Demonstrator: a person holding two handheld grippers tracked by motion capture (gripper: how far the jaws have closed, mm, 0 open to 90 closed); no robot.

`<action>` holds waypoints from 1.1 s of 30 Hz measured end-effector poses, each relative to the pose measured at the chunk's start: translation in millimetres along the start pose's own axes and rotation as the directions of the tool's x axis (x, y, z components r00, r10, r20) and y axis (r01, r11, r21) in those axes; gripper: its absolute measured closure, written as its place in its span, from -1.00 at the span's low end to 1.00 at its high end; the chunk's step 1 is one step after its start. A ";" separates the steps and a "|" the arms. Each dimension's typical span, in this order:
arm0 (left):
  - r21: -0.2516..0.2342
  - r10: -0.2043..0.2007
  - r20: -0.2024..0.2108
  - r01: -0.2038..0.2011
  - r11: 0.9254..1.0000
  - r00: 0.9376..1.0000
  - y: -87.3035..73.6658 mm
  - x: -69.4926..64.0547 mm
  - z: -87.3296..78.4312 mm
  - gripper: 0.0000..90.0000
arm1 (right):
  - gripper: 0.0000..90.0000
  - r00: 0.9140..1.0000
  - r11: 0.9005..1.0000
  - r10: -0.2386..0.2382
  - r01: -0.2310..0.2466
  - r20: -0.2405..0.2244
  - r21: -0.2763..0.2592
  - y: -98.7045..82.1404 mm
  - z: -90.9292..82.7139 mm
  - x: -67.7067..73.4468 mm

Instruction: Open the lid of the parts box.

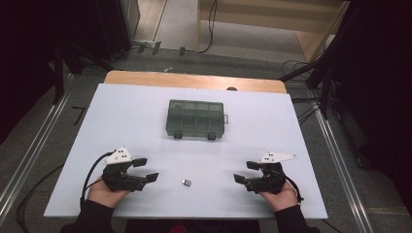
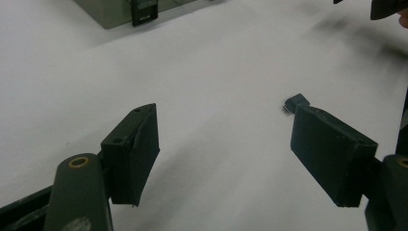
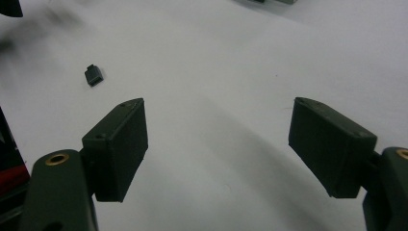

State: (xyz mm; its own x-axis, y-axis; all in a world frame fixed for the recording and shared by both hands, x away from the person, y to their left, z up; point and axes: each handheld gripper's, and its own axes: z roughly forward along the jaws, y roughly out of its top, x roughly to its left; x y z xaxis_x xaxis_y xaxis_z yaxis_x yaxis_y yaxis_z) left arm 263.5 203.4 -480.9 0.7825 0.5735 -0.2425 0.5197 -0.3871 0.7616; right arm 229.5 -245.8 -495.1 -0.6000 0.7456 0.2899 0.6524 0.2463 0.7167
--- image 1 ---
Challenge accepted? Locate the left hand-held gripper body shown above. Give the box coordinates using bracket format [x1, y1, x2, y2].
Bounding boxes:
[102, 146, 148, 192]

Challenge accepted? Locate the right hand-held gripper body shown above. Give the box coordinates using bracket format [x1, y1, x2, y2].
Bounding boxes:
[244, 151, 297, 195]

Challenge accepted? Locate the clear grey compartment box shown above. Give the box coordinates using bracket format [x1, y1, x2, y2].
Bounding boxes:
[165, 98, 229, 141]

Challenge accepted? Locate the person's left hand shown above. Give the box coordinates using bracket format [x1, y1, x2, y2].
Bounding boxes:
[86, 176, 131, 209]

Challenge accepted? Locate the person's right hand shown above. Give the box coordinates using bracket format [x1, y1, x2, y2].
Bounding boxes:
[258, 181, 299, 214]

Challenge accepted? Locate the white board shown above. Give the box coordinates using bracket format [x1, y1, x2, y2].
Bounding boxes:
[43, 83, 328, 220]

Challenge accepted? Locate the wooden table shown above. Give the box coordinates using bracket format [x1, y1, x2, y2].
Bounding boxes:
[103, 70, 288, 95]

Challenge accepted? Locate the black metal stand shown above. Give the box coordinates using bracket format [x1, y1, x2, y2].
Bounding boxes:
[51, 40, 115, 105]
[279, 0, 361, 120]

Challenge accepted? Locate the dark metal cabinet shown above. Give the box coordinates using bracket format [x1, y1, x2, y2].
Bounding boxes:
[95, 0, 141, 60]

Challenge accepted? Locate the black curtain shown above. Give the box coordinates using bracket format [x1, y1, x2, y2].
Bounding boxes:
[0, 0, 101, 147]
[326, 0, 412, 217]

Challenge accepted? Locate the light wooden shelf unit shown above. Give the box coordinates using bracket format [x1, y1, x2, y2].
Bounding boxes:
[195, 0, 352, 64]

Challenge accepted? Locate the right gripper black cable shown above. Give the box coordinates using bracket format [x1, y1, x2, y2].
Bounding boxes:
[281, 174, 305, 204]

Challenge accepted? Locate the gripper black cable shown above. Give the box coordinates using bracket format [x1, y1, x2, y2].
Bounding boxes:
[281, 174, 305, 204]
[79, 150, 117, 212]

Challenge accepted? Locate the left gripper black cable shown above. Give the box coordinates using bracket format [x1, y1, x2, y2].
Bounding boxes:
[79, 150, 117, 212]

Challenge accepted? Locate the aluminium floor rail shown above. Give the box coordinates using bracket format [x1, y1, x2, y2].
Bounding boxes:
[311, 100, 375, 233]
[0, 73, 76, 225]

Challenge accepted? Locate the bundle of black floor cables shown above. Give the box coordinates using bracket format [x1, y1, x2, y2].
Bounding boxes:
[280, 58, 341, 126]

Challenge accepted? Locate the black floor cable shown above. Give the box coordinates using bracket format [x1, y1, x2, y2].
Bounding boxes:
[16, 162, 66, 233]

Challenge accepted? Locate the hanging black cable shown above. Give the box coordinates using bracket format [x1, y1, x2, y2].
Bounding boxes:
[197, 0, 219, 54]

